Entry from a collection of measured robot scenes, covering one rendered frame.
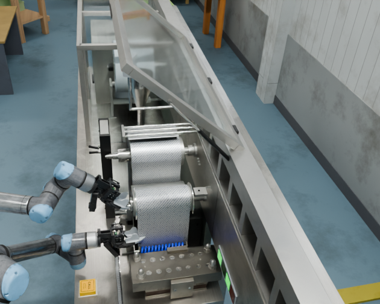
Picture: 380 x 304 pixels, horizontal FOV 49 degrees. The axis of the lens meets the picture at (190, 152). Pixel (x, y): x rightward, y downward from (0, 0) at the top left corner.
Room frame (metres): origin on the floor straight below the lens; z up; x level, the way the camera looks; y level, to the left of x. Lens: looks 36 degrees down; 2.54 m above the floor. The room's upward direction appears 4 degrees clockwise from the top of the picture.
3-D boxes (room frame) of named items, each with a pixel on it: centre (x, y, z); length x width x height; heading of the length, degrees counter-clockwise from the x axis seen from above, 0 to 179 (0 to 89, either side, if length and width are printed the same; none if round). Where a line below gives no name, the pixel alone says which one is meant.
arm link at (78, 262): (1.23, 0.49, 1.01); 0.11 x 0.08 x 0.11; 60
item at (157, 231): (1.31, 0.09, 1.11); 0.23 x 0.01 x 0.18; 104
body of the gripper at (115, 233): (1.26, 0.32, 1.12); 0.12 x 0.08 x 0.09; 104
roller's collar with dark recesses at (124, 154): (1.58, 0.31, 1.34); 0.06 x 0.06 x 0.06; 14
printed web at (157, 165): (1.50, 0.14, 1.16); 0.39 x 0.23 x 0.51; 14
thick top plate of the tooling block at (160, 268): (1.21, 0.03, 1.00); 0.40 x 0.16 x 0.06; 104
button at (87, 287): (1.13, 0.42, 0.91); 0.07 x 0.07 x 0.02; 14
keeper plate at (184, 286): (1.12, -0.01, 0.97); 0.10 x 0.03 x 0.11; 104
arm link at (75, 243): (1.22, 0.48, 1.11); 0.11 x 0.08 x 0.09; 104
